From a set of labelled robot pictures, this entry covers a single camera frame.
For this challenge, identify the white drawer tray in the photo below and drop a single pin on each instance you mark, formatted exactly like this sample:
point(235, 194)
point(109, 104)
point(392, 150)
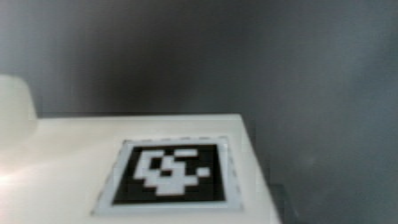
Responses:
point(127, 170)

